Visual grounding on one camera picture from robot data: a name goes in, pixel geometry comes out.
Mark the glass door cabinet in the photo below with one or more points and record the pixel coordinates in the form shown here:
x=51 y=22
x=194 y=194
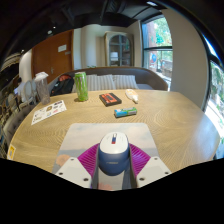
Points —
x=119 y=50

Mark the small teal eraser pack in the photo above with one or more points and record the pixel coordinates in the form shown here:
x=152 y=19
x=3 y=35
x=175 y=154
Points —
x=125 y=112

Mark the black and red flat box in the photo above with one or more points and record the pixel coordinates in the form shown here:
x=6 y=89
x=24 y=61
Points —
x=110 y=99

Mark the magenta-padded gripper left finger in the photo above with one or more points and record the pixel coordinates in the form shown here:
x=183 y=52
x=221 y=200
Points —
x=71 y=170

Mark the white sticker sheet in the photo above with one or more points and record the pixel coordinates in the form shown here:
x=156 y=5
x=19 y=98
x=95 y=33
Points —
x=48 y=112

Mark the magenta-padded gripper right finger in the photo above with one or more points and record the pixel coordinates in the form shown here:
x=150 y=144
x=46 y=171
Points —
x=155 y=169

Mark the clear shaker bottle white lid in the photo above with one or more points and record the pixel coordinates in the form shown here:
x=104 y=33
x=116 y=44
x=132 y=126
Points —
x=42 y=90

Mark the blue and white computer mouse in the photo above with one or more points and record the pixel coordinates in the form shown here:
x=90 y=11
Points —
x=113 y=153

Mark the brown wooden door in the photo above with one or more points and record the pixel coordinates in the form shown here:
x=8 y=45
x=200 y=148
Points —
x=50 y=61

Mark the striped cushion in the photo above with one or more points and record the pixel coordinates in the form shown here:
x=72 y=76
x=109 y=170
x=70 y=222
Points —
x=106 y=82
x=126 y=81
x=92 y=83

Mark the grey curved bench sofa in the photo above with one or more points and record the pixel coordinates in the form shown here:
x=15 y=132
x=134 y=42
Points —
x=150 y=78

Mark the grey tufted sofa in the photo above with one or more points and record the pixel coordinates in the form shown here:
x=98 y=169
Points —
x=15 y=121

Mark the large side window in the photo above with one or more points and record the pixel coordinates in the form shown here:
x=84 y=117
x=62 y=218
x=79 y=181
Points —
x=216 y=100

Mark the green drink can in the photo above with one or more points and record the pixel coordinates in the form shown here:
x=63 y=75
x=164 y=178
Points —
x=81 y=87

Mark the white door sign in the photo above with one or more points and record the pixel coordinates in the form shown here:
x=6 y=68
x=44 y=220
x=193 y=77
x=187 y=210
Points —
x=62 y=48

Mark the group of white chairs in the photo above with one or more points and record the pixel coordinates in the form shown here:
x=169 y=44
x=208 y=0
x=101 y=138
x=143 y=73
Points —
x=28 y=91

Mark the black framed window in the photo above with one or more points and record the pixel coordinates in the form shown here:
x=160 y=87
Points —
x=158 y=50

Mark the cream white tube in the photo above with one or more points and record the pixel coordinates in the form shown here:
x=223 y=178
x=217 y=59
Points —
x=132 y=95

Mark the black backpack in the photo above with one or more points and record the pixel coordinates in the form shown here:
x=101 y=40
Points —
x=63 y=86

